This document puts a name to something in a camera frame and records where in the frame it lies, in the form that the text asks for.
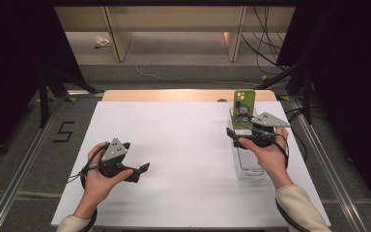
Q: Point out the person's right hand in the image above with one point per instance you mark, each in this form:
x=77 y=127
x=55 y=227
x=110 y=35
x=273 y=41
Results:
x=272 y=159

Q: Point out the wooden table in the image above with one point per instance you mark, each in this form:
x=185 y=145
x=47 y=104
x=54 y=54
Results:
x=174 y=95

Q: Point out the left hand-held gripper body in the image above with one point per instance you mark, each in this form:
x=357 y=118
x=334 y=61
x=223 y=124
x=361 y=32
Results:
x=113 y=151

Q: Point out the clear plastic tray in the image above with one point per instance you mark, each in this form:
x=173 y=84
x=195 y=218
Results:
x=249 y=164

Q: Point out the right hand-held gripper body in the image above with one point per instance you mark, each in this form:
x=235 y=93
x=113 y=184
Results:
x=269 y=121

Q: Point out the green cartoon phone case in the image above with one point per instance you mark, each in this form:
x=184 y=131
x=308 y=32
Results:
x=244 y=108

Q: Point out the beige wooden shelf unit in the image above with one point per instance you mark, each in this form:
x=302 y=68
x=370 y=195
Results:
x=174 y=19

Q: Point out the aluminium floor rail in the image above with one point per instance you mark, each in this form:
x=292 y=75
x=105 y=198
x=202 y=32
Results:
x=16 y=183
x=344 y=199

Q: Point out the person's left hand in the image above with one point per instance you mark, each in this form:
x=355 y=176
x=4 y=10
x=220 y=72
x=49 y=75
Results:
x=98 y=188

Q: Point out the white table mat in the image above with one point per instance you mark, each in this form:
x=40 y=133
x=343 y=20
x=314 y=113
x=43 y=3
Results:
x=190 y=145

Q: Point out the yellow tape piece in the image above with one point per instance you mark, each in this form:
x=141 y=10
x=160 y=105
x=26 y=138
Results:
x=71 y=99
x=284 y=97
x=264 y=77

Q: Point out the dark curtain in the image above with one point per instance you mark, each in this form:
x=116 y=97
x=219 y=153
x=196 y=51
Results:
x=13 y=64
x=351 y=80

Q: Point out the black metal stand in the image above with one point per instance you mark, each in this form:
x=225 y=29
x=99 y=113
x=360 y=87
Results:
x=307 y=93
x=43 y=96

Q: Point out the crumpled white paper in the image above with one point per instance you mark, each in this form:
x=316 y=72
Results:
x=101 y=41

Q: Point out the dark table grommet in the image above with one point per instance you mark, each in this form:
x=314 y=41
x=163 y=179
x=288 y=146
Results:
x=222 y=100

